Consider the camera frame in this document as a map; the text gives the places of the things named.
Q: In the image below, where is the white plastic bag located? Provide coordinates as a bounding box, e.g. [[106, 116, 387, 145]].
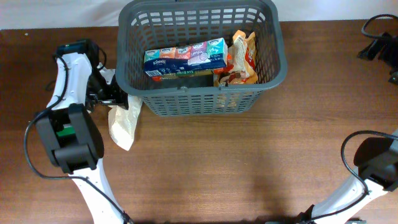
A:
[[99, 67, 144, 152]]

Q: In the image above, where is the grey plastic basket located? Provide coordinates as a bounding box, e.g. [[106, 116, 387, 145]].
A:
[[116, 0, 287, 116]]

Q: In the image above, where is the blue carton box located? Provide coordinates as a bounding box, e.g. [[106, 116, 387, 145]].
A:
[[143, 38, 228, 77]]

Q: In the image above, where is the orange snack bag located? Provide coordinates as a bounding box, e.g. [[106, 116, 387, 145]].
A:
[[213, 30, 259, 87]]

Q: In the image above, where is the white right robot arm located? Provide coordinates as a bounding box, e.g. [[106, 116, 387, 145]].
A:
[[297, 130, 397, 223]]

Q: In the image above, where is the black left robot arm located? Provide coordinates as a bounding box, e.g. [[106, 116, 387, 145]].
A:
[[28, 39, 132, 223]]

